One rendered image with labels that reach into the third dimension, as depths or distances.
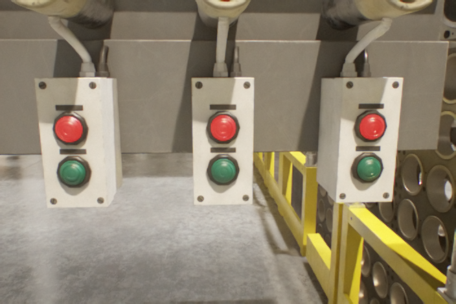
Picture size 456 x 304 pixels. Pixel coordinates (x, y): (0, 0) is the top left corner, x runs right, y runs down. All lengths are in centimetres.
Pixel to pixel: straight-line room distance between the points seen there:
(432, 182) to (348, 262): 129
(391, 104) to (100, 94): 33
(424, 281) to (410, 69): 42
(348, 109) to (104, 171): 29
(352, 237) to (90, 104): 92
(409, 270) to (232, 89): 58
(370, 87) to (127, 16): 33
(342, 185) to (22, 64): 44
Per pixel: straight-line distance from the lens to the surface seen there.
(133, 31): 57
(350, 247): 122
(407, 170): 268
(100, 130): 46
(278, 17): 57
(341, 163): 48
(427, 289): 84
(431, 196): 243
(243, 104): 44
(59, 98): 47
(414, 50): 60
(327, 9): 56
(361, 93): 47
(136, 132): 54
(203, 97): 44
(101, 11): 53
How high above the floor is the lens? 77
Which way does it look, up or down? 12 degrees down
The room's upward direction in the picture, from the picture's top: straight up
